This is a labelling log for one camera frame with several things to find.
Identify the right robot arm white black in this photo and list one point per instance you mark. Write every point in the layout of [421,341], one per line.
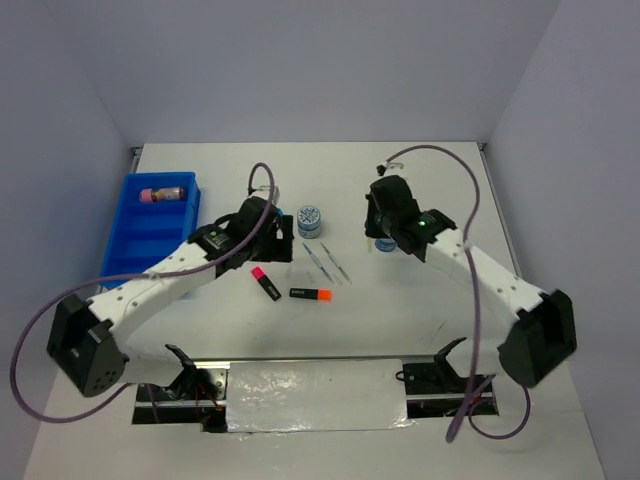
[541,325]

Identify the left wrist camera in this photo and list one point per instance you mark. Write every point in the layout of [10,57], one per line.
[267,193]

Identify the silver foil plate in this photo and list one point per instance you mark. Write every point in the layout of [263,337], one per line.
[315,396]

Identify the blue cap black highlighter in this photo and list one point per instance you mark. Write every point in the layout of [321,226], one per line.
[284,219]

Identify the green slim pen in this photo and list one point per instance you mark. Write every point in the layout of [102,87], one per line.
[336,263]

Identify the blue slim pen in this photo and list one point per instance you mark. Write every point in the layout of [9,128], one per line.
[331,278]

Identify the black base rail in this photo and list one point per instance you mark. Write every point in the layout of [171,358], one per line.
[432,389]

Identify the blue paint jar left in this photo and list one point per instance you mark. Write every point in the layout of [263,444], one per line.
[309,221]

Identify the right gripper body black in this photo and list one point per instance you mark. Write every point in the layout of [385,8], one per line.
[378,225]

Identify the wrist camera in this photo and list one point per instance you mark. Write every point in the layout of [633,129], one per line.
[391,169]
[267,193]

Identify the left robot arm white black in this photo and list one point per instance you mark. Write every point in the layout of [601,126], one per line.
[88,337]

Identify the blue paint jar right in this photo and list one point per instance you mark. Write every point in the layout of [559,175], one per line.
[385,245]

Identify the orange cap black highlighter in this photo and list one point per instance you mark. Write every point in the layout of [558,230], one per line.
[310,294]

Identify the pink cap pencil tube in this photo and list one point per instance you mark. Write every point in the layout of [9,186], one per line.
[167,194]

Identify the pink cap black highlighter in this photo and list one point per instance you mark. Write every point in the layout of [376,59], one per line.
[265,283]

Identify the blue paint jar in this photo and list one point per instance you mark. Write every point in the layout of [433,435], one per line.
[385,245]
[309,221]

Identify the blue compartment bin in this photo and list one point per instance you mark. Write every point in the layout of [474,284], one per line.
[142,234]

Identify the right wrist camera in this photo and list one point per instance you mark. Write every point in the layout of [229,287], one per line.
[391,169]

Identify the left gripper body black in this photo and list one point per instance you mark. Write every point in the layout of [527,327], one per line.
[255,245]

